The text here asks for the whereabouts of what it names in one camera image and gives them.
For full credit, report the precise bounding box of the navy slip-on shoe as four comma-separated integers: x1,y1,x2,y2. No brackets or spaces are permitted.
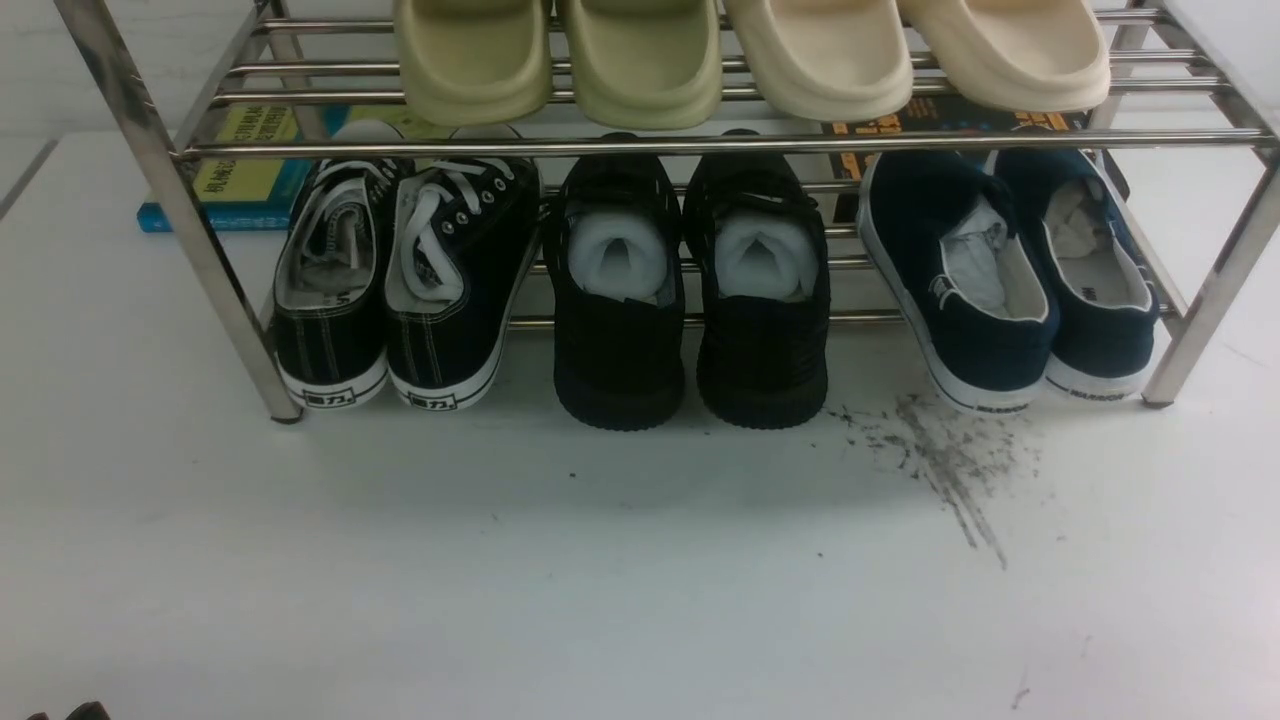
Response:
858,150,1060,416
986,147,1161,402

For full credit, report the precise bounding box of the right black canvas sneaker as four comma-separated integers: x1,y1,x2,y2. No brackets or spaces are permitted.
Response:
383,156,544,413

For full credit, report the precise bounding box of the all-black shoe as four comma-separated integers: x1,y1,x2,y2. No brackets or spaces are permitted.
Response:
538,154,686,432
682,152,831,430

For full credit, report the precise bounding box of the right cream slide sandal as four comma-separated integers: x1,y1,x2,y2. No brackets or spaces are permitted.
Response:
899,1,1112,113

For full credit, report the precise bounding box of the black and orange book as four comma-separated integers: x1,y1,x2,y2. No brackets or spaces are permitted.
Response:
819,95,1132,224

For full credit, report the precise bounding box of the right all-black shoe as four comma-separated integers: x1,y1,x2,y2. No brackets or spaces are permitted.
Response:
682,152,831,430

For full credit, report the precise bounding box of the yellow and blue book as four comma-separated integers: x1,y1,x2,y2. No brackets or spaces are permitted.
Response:
137,102,456,234

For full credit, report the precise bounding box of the green slide sandal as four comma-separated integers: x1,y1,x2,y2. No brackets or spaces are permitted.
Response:
392,1,553,127
554,1,723,131

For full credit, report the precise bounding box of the cream slide sandal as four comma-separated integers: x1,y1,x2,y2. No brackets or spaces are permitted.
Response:
899,1,1112,113
724,1,914,123

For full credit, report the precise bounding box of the left cream slide sandal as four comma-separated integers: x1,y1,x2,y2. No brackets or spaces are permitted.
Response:
724,1,914,123

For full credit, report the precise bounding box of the left black canvas sneaker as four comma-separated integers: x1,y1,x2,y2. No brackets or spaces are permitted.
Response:
269,158,415,410

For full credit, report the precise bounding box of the right green slide sandal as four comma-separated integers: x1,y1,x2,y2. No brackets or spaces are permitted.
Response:
554,1,723,131

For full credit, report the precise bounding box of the left green slide sandal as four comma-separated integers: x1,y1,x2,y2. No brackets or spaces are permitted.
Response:
392,1,553,127

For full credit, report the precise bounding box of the black canvas sneaker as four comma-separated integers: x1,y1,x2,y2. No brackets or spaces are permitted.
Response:
269,158,415,410
383,156,544,413

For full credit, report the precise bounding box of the stainless steel shoe rack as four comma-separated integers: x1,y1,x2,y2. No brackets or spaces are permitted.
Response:
56,1,1277,425

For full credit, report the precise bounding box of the left all-black shoe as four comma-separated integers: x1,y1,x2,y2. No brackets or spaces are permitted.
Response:
538,154,686,432

